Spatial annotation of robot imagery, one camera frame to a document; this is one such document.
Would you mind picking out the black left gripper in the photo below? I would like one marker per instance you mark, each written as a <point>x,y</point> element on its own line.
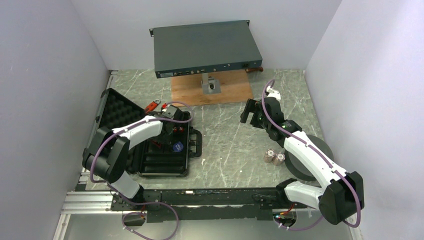
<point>167,138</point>

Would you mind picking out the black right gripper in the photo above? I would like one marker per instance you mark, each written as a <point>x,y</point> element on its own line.
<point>251,107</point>

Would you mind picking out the blue small blind button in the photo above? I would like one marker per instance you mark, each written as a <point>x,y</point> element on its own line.
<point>178,147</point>

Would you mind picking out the black poker set case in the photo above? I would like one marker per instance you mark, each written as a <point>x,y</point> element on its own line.
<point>150,158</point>

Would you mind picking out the orange poker chip stack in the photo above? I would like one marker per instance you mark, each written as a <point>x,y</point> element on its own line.
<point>278,159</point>
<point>269,156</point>

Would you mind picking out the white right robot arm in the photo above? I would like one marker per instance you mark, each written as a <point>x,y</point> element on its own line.
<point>340,193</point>

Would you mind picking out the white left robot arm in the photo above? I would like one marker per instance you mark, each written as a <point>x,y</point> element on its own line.
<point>107,154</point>

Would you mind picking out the wooden board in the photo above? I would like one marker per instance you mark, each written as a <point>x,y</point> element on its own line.
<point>234,85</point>

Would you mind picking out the grey rack server unit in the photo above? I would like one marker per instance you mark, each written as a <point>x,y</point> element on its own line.
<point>192,49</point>

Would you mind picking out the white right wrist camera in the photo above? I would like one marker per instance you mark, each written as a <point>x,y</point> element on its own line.
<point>272,93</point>

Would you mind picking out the red handled wrench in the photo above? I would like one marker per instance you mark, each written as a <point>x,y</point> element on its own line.
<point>152,106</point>

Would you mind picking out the metal stand bracket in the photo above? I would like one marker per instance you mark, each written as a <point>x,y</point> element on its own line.
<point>210,85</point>

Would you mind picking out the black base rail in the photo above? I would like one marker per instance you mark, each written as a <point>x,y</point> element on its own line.
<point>260,203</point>

